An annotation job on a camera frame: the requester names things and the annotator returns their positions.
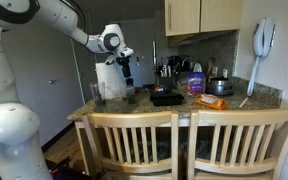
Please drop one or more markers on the wooden stick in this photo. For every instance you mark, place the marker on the wooden stick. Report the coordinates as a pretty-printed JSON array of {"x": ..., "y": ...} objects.
[{"x": 243, "y": 102}]

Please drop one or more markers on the red food package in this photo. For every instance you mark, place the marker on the red food package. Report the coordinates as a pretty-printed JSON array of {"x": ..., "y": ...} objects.
[{"x": 158, "y": 89}]

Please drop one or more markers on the black red floor clutter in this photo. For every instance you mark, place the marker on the black red floor clutter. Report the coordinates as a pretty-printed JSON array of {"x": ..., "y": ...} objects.
[{"x": 62, "y": 170}]

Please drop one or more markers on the beige cabinet door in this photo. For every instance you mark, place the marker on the beige cabinet door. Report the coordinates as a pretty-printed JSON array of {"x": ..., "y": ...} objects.
[
  {"x": 220, "y": 15},
  {"x": 184, "y": 16}
]

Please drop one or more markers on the chrome vertical pole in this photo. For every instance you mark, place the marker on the chrome vertical pole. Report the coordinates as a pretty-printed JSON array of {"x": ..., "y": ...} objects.
[{"x": 154, "y": 56}]

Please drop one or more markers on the light wooden chair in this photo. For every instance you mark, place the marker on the light wooden chair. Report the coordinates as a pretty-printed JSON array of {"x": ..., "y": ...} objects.
[
  {"x": 244, "y": 116},
  {"x": 130, "y": 119}
]

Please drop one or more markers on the white wall phone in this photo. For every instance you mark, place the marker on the white wall phone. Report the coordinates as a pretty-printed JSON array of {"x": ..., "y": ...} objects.
[{"x": 263, "y": 36}]

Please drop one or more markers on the white wall outlet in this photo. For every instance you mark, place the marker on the white wall outlet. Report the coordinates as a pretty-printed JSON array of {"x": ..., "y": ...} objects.
[
  {"x": 215, "y": 70},
  {"x": 225, "y": 73}
]

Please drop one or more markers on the clear glass cup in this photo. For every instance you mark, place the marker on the clear glass cup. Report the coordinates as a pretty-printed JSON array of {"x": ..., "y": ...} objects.
[{"x": 98, "y": 98}]

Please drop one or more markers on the black coffee maker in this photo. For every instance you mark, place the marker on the black coffee maker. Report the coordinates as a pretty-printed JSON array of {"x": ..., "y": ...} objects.
[{"x": 175, "y": 62}]

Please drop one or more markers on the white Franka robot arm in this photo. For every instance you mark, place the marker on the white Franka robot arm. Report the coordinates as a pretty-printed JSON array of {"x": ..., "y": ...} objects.
[{"x": 14, "y": 140}]

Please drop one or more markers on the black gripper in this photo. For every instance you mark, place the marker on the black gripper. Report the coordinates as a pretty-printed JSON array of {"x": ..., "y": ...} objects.
[{"x": 126, "y": 66}]

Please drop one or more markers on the orange snack packet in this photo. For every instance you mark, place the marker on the orange snack packet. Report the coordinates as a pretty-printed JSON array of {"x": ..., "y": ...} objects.
[{"x": 212, "y": 101}]

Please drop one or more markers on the wooden kitchen utensil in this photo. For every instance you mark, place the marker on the wooden kitchen utensil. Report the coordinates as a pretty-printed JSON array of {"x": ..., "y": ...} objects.
[{"x": 211, "y": 66}]

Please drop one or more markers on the knife block with knives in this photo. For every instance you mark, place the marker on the knife block with knives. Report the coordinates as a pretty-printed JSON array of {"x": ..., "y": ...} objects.
[{"x": 166, "y": 78}]

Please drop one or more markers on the black plastic tray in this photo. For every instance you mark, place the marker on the black plastic tray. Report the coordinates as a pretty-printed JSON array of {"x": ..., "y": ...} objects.
[{"x": 166, "y": 99}]

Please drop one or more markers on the silver cooking pot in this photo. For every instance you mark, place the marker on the silver cooking pot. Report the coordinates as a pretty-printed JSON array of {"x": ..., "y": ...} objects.
[{"x": 219, "y": 86}]

